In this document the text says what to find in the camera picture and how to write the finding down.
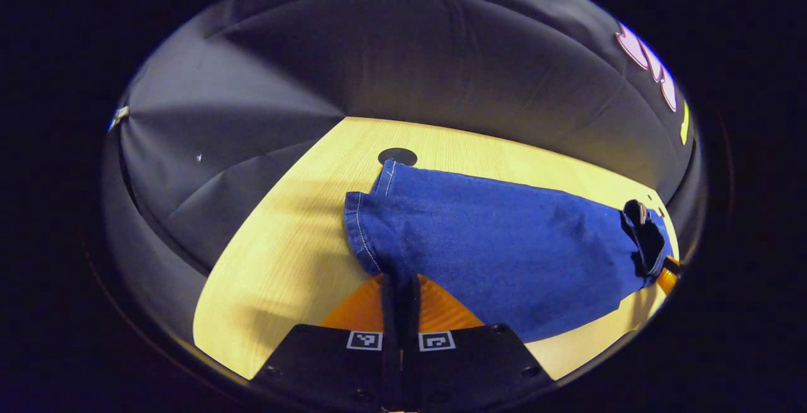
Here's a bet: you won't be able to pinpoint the black backdrop cloth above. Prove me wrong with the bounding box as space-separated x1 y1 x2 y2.
101 0 708 354

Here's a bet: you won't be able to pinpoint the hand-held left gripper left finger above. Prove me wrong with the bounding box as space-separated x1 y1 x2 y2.
249 273 403 413

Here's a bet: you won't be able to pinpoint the blue denim jeans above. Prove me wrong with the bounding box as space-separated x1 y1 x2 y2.
344 160 674 344

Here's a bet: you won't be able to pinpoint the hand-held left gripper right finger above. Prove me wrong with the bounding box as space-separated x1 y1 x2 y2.
402 274 558 413

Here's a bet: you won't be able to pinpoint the black round table grommet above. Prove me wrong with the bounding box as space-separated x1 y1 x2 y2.
378 147 418 167

